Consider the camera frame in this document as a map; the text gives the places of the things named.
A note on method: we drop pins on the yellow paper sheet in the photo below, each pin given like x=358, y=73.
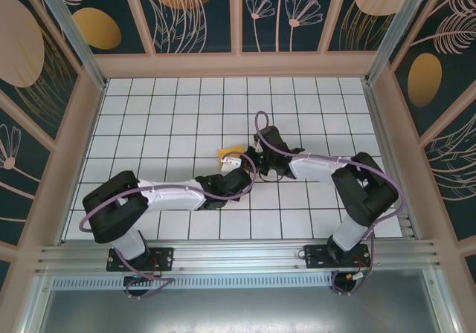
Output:
x=232, y=150

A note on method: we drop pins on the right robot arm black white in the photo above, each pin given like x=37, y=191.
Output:
x=368, y=199

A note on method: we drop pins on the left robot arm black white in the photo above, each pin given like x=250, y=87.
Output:
x=111, y=206

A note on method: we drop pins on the grey metal sheet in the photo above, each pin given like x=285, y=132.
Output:
x=238, y=310

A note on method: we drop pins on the aluminium mounting rail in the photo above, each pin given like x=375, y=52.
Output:
x=238, y=255

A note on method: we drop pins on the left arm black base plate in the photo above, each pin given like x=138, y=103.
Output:
x=163, y=258

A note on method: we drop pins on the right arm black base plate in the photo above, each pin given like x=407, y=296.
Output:
x=316, y=258

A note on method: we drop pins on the aluminium side rail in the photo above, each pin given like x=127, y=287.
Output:
x=390, y=162

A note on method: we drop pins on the aluminium corner post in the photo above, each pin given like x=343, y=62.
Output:
x=74, y=35
x=394, y=32

